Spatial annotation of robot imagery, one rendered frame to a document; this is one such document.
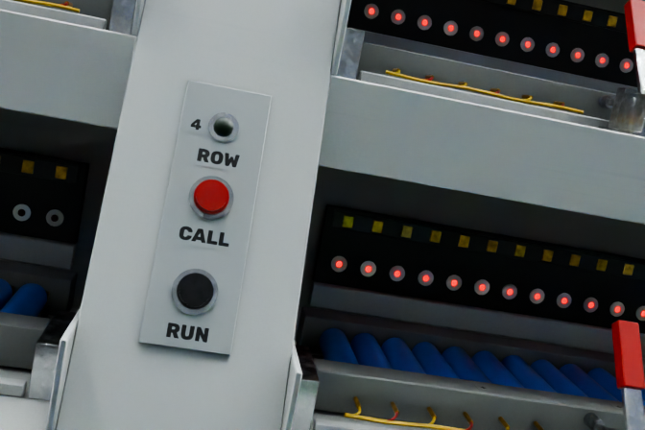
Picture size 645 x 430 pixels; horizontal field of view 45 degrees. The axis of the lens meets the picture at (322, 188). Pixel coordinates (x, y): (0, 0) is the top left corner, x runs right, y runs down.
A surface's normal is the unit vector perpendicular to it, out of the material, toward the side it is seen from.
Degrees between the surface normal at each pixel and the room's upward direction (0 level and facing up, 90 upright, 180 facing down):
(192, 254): 90
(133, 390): 90
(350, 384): 112
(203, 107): 90
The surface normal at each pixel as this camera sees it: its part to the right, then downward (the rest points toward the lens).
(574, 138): 0.12, 0.15
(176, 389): 0.18, -0.22
